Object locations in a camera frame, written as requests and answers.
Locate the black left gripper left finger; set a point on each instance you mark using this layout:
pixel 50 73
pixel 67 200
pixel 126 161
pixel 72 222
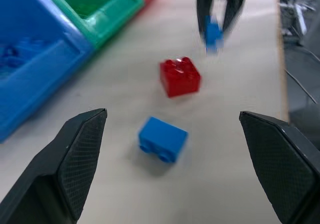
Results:
pixel 50 174

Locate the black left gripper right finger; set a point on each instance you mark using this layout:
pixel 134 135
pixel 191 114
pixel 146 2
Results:
pixel 282 164

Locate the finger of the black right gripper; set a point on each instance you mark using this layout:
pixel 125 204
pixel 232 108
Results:
pixel 203 3
pixel 236 3

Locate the blue toy brick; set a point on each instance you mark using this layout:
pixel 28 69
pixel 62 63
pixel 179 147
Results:
pixel 213 34
pixel 162 136

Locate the red toy brick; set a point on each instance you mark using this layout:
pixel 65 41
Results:
pixel 178 80

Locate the green plastic bin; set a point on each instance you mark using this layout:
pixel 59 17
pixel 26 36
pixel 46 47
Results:
pixel 110 16

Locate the blue plastic bin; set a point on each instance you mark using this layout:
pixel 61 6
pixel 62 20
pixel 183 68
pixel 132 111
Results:
pixel 37 66

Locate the grey metal frame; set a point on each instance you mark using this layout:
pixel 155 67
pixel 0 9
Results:
pixel 297 13

